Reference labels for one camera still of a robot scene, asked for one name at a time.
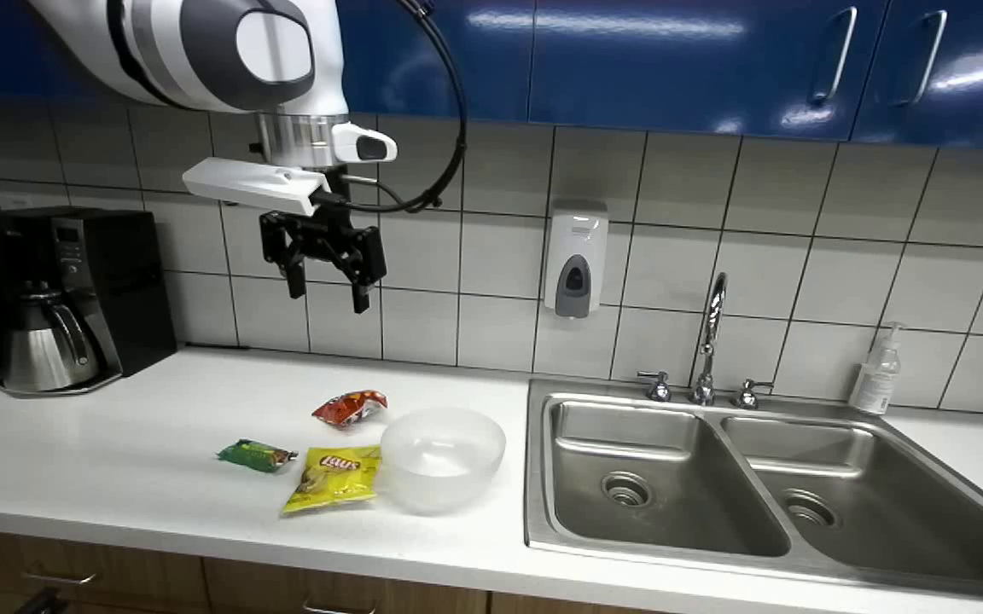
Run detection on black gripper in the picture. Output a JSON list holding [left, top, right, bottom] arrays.
[[261, 205, 386, 313]]

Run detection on green snack package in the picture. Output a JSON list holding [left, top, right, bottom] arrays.
[[219, 440, 295, 474]]

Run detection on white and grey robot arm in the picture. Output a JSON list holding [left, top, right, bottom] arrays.
[[26, 0, 397, 312]]

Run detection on red snack package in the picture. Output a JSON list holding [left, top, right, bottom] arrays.
[[314, 389, 390, 430]]

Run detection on translucent plastic bowl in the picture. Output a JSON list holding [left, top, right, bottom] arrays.
[[379, 408, 504, 514]]

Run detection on yellow chips bag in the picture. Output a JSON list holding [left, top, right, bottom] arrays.
[[282, 448, 381, 514]]

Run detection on black coffee maker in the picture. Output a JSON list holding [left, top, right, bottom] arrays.
[[0, 207, 176, 396]]

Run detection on steel coffee carafe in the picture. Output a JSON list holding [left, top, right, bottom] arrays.
[[0, 290, 100, 396]]

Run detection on chrome faucet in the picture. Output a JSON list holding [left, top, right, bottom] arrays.
[[642, 275, 770, 408]]

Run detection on wooden lower cabinet drawers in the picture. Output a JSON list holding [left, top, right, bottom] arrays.
[[0, 534, 642, 614]]

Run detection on stainless steel double sink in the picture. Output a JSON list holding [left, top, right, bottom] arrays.
[[521, 382, 983, 600]]

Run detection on clear spray bottle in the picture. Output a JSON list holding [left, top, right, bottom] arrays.
[[851, 324, 901, 415]]

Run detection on blue upper cabinets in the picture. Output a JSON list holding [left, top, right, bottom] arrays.
[[0, 0, 983, 149]]

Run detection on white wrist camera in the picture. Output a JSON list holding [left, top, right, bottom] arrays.
[[182, 156, 325, 217]]

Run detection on white wall soap dispenser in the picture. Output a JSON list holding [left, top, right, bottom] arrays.
[[542, 201, 608, 316]]

